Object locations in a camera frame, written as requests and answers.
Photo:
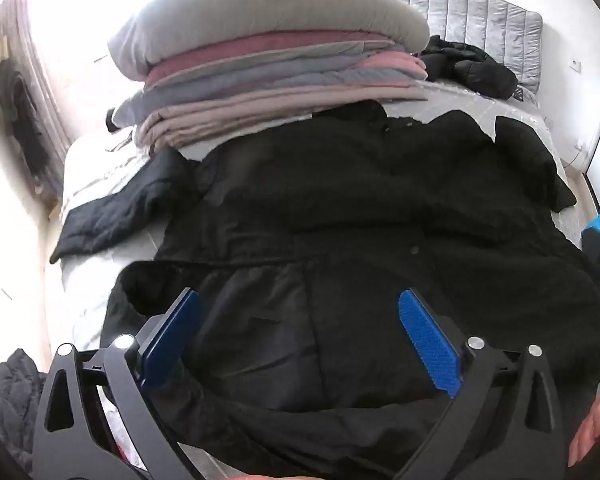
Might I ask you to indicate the pink blanket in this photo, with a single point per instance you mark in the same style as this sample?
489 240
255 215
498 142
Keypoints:
395 62

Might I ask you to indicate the stack of folded blankets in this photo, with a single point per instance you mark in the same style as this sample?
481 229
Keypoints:
260 10

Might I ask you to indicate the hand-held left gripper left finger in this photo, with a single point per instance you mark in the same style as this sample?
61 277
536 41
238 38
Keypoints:
175 335

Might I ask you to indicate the bed with grey checked bedspread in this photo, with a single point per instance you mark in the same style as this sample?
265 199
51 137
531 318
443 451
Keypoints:
95 185

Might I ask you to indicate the blue-grey quilt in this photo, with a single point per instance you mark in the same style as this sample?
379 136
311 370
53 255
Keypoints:
260 77

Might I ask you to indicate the dark knitted cloth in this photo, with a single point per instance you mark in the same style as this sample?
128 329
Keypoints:
111 121

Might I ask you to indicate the black padded coat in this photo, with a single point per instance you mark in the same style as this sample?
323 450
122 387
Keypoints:
330 210

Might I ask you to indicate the black puffer jacket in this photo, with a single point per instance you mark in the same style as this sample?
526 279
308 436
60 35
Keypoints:
475 67

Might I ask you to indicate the maroon blanket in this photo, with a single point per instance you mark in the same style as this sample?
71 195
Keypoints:
240 47

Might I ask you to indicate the window curtain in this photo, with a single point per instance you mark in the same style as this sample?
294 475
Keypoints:
35 50

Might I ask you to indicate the dark grey puffer jacket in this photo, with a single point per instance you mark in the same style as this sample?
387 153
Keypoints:
12 400

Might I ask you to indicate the person's right hand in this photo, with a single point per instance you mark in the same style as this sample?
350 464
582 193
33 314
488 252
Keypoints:
595 425

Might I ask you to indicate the grey quilted headboard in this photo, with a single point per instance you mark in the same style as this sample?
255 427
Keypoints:
480 10

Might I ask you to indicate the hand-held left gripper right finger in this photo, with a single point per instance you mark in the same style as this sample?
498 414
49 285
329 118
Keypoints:
430 345

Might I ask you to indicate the beige blanket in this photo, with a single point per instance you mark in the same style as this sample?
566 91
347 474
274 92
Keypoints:
240 112

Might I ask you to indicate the dark hanging clothes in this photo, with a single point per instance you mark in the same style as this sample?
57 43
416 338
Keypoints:
22 110

